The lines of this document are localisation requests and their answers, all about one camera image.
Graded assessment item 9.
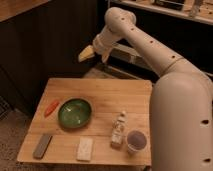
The clear plastic cup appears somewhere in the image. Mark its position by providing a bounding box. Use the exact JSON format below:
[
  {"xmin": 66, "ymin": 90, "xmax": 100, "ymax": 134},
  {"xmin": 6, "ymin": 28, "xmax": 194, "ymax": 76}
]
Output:
[{"xmin": 126, "ymin": 130, "xmax": 147, "ymax": 155}]

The green round bowl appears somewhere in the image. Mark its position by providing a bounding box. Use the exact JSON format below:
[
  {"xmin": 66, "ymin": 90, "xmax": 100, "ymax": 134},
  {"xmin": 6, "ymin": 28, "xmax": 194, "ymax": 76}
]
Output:
[{"xmin": 58, "ymin": 98, "xmax": 92, "ymax": 129}]

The white rectangular block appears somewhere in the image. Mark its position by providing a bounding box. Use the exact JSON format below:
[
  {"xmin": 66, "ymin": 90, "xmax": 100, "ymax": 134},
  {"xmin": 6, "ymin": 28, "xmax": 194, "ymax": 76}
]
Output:
[{"xmin": 77, "ymin": 138, "xmax": 93, "ymax": 161}]

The wooden table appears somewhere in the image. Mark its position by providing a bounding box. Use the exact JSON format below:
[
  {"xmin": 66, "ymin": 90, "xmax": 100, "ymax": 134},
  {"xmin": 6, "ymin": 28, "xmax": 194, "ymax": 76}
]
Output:
[{"xmin": 17, "ymin": 78, "xmax": 152, "ymax": 166}]

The wooden shelf with items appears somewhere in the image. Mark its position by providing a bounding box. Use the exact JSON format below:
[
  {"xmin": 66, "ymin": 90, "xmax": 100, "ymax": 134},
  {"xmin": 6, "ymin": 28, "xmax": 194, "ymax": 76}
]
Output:
[{"xmin": 110, "ymin": 0, "xmax": 213, "ymax": 26}]

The orange carrot toy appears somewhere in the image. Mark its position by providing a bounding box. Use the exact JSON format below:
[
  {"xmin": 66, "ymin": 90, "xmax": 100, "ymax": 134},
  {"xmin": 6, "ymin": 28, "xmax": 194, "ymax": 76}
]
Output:
[{"xmin": 44, "ymin": 100, "xmax": 59, "ymax": 117}]

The small clear bottle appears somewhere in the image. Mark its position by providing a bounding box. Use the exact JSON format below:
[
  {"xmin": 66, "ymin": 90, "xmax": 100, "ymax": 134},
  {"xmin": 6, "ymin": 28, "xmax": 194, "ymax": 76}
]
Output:
[{"xmin": 110, "ymin": 111, "xmax": 126, "ymax": 148}]

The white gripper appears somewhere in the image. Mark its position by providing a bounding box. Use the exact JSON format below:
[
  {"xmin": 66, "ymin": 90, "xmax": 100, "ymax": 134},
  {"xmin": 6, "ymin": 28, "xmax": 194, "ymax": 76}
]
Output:
[{"xmin": 78, "ymin": 34, "xmax": 115, "ymax": 63}]

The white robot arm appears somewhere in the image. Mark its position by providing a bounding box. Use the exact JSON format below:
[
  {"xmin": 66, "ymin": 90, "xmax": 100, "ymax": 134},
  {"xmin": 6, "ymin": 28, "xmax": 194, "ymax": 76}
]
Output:
[{"xmin": 88, "ymin": 7, "xmax": 213, "ymax": 171}]

